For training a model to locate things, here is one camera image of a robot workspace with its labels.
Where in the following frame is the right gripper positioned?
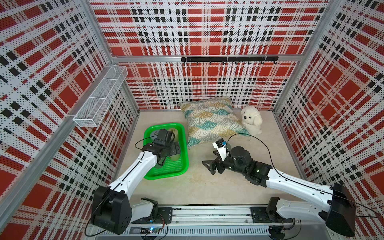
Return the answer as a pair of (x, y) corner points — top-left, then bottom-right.
(202, 150), (247, 176)

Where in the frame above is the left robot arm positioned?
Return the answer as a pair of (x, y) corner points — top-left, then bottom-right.
(88, 129), (181, 235)

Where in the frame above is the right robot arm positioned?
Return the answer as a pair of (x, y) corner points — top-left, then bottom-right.
(202, 146), (357, 237)

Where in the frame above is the green plastic perforated basket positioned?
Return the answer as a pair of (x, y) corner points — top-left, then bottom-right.
(143, 123), (189, 180)

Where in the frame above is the fan-pattern cushion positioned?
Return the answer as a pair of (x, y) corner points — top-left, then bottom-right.
(180, 96), (249, 148)

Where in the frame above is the white plush dog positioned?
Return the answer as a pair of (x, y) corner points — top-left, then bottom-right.
(242, 106), (263, 136)

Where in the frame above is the green circuit board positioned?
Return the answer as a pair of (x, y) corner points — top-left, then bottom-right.
(140, 227), (159, 235)

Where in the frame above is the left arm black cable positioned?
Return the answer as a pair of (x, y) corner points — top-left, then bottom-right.
(134, 134), (160, 151)

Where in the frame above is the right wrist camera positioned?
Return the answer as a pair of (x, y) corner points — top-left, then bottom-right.
(213, 139), (228, 161)

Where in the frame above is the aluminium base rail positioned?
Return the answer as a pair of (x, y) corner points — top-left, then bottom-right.
(89, 204), (331, 227)

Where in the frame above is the white wire mesh shelf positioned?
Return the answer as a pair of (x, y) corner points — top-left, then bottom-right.
(74, 66), (128, 128)

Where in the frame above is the black hook rail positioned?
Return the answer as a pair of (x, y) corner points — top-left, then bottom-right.
(181, 56), (279, 63)

